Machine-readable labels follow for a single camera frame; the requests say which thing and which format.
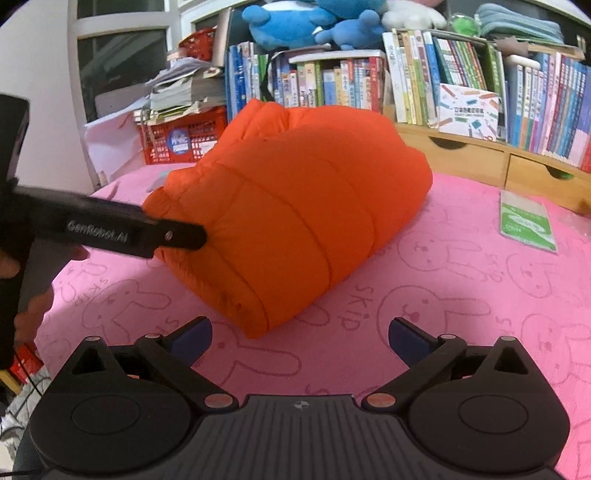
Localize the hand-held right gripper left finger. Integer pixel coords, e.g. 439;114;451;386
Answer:
60;316;240;414

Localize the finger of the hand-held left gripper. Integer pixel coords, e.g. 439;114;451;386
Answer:
154;219;207;253

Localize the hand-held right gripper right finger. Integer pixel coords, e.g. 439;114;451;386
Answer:
361;316;539;414

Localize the orange puffer jacket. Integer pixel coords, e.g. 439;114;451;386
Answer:
141;98;434;340

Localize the person's left hand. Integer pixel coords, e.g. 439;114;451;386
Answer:
0;246;90;344

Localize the pink bunny-print blanket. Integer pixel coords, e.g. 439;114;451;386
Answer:
28;161;591;480

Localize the white paper sheet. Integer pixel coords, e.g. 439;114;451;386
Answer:
83;111;146;188

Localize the red plastic crate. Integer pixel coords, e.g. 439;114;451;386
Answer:
139;105;229;166

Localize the stack of magazines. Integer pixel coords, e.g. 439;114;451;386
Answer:
134;55;228;125

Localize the row of tall picture books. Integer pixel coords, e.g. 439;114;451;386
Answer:
224;42;271;125

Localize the green booklet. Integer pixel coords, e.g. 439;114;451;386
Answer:
499;190;558;254

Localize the red plastic basket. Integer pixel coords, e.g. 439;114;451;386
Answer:
178;27;218;63

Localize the leaning grey board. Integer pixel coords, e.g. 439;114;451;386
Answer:
210;7;245;65

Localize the row of short colourful books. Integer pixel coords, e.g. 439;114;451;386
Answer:
270;50;386;114

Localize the wooden drawer organizer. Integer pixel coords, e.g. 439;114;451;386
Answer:
394;121;591;214

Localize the large blue plush toy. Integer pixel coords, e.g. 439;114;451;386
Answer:
242;4;338;51

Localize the white printed box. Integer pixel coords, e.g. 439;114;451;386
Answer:
436;83;502;141

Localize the row of green-spined books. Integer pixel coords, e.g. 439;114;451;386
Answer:
383;28;509;139

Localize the small blue plush toy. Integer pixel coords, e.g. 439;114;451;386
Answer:
314;10;386;51

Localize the white cylindrical case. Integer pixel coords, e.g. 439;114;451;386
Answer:
505;54;541;70

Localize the pink bunny plush toy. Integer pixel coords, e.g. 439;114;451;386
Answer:
381;0;448;31

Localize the folded teal towel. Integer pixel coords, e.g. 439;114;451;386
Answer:
475;2;566;46

